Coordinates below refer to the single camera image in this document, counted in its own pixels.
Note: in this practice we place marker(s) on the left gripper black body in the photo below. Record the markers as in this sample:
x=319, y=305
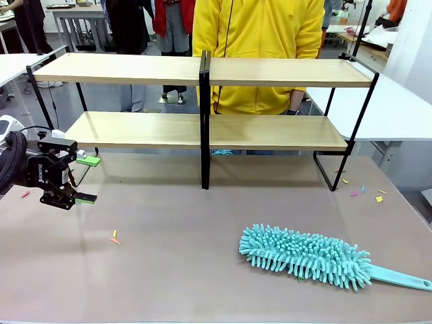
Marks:
x=47, y=172

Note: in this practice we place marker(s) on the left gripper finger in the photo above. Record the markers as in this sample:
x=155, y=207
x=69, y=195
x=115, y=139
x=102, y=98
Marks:
x=57, y=146
x=60, y=199

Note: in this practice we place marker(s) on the teal chenille duster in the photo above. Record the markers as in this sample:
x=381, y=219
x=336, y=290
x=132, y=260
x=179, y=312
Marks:
x=297, y=251

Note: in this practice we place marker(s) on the person's left forearm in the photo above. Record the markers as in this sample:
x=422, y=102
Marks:
x=295, y=99

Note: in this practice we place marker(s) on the orange paper scrap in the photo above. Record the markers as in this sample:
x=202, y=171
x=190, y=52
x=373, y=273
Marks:
x=115, y=241

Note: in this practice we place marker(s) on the white side table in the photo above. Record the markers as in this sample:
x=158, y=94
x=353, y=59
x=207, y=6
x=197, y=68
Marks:
x=388, y=114
x=13, y=67

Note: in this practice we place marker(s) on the person in black clothes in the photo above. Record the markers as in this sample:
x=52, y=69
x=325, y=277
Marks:
x=30, y=23

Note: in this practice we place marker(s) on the white desk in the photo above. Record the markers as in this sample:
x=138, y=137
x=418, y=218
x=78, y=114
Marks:
x=5, y=27

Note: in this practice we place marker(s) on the person in dark top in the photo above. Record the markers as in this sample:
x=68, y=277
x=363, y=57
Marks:
x=128, y=23

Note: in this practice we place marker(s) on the teal fuzzy object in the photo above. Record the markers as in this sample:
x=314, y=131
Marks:
x=222, y=152

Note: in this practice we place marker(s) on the person in red jacket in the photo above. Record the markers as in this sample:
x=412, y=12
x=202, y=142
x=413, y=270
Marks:
x=168, y=17

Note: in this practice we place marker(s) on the person in yellow hoodie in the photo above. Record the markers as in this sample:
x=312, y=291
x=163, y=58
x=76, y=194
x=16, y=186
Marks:
x=260, y=30

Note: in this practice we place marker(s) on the black wrist watch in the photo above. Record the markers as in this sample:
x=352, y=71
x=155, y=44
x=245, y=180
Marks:
x=293, y=112

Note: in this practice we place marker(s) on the person in orange trousers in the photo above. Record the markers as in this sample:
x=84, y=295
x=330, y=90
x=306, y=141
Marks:
x=327, y=13

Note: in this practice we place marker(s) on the black clamped stand pole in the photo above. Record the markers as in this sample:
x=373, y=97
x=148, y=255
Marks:
x=362, y=30

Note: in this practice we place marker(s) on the wooden work table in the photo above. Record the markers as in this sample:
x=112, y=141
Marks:
x=374, y=50

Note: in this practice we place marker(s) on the white bag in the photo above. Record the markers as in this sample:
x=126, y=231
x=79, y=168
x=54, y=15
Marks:
x=381, y=35

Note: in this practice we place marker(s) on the person in orange top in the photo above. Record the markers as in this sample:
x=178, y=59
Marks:
x=397, y=8

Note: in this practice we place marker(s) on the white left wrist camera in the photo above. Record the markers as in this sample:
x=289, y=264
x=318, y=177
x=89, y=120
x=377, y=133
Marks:
x=58, y=134

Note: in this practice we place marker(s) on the wooden shelf unit black frame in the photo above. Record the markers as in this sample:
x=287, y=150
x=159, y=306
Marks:
x=287, y=76
x=118, y=72

